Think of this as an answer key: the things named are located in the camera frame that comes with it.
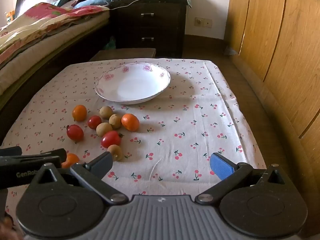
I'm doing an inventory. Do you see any green plastic bag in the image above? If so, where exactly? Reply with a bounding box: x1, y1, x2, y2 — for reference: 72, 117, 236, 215
103, 36, 117, 51

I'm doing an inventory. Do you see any dark wooden nightstand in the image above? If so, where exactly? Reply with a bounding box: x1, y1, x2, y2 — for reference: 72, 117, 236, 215
110, 0, 188, 58

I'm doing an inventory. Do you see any tan longan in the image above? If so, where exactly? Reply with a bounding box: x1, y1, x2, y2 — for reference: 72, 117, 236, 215
107, 144, 123, 162
99, 106, 114, 120
96, 122, 113, 137
109, 114, 122, 129

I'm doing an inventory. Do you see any wooden wardrobe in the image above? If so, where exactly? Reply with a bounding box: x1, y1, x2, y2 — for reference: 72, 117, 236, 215
224, 0, 320, 183

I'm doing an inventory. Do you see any cherry print tablecloth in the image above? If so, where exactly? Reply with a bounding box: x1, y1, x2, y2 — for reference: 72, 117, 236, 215
0, 58, 267, 220

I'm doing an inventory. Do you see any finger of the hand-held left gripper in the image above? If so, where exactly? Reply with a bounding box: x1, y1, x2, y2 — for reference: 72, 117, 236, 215
0, 146, 67, 158
0, 156, 63, 169

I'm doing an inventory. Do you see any red cherry tomato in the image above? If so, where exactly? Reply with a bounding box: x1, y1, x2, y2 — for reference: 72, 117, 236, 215
87, 115, 102, 130
101, 130, 124, 149
66, 124, 84, 142

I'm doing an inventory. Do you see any bed with blankets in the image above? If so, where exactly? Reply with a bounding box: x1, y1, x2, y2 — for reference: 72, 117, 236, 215
0, 12, 110, 93

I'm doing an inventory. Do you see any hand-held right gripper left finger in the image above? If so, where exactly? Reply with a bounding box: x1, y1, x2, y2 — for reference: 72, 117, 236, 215
30, 152, 128, 205

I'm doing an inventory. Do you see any brown stool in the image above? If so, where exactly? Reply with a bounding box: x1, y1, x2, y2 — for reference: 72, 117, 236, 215
89, 48, 157, 62

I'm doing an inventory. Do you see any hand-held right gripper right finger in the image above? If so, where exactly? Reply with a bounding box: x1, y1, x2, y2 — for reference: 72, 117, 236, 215
195, 152, 293, 205

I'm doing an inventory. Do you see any blue pillow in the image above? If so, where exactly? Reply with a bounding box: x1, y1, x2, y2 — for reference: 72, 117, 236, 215
74, 0, 111, 8

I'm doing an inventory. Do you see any floral blanket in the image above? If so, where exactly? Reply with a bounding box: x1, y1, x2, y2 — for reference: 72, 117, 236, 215
0, 2, 110, 64

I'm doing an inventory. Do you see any small orange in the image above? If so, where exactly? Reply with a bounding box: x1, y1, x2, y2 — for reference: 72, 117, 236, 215
121, 113, 140, 132
72, 105, 87, 122
61, 153, 80, 169

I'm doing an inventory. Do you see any white floral bowl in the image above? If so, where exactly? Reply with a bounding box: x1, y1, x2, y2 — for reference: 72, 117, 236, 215
94, 63, 171, 105

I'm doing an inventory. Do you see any wall socket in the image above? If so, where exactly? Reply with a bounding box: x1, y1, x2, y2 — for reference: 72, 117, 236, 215
194, 17, 212, 28

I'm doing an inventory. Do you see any dark wooden bed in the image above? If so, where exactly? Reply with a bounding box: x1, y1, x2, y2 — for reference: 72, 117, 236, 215
0, 0, 113, 140

